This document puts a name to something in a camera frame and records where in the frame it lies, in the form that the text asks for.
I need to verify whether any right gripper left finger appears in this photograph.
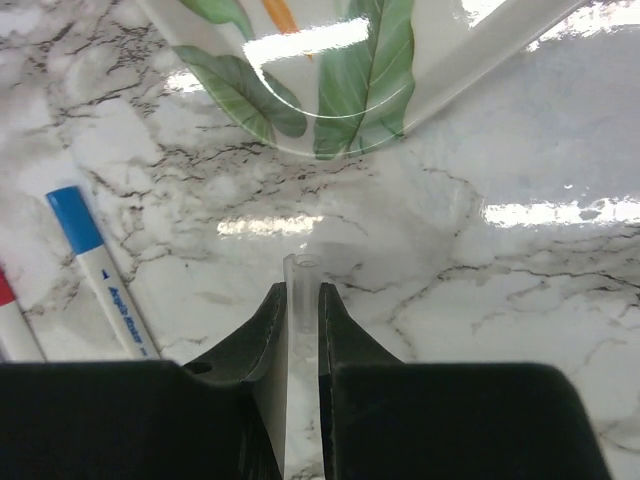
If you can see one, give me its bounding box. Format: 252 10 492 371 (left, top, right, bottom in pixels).
1 283 287 479

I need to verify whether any white marker pen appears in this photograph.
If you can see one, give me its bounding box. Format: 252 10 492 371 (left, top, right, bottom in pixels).
46 186 160 360

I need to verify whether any white red marker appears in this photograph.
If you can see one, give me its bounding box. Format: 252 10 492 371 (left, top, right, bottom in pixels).
1 273 45 362

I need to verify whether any floral serving tray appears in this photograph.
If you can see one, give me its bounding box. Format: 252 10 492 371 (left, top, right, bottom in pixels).
142 1 578 160

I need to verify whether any clear gel pen cap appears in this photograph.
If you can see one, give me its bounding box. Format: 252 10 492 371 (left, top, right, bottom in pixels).
283 254 322 359

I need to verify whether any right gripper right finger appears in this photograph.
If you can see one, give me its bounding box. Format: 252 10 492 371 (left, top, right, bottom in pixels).
318 283 610 479

